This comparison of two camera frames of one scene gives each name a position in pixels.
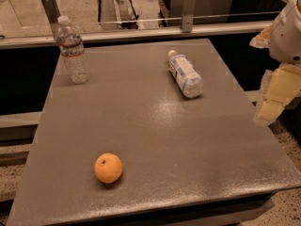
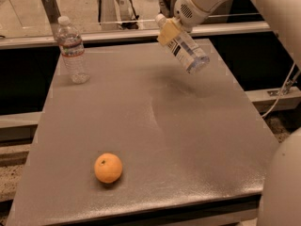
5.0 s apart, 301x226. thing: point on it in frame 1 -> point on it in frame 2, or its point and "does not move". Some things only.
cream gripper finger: [280, 85] -> [192, 8]
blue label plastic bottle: [185, 74] -> [184, 48]
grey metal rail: [230, 30] does not move
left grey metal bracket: [51, 8] does not move
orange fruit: [108, 168] does not move
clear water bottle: [72, 53] does not move
